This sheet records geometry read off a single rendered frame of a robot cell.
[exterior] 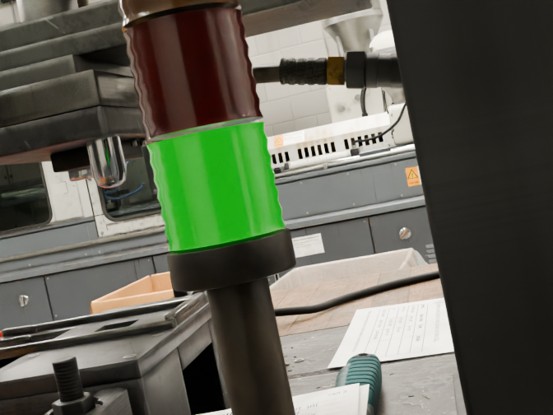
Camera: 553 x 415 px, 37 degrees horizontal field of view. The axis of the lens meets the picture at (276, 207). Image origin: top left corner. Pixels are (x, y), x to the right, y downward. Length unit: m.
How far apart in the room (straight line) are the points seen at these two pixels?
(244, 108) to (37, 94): 0.24
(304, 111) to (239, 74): 6.75
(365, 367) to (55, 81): 0.27
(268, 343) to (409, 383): 0.35
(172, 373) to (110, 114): 0.15
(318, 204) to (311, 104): 2.07
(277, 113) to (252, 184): 6.87
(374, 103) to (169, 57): 5.34
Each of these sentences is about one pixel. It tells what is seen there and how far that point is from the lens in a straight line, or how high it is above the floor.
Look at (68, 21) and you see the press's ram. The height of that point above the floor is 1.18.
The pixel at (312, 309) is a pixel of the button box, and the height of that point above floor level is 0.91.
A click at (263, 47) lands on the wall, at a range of 7.17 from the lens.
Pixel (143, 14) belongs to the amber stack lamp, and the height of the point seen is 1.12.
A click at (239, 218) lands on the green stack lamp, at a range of 0.25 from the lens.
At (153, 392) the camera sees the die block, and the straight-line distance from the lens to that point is 0.46.
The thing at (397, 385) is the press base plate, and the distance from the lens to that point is 0.60.
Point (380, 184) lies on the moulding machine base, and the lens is 4.99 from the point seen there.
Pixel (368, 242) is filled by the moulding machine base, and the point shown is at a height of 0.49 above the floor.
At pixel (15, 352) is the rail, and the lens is 0.56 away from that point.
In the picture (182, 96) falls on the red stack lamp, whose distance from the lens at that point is 0.25.
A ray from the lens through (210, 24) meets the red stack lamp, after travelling 0.25.
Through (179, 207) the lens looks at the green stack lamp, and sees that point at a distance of 0.25.
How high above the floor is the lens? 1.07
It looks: 3 degrees down
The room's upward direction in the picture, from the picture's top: 12 degrees counter-clockwise
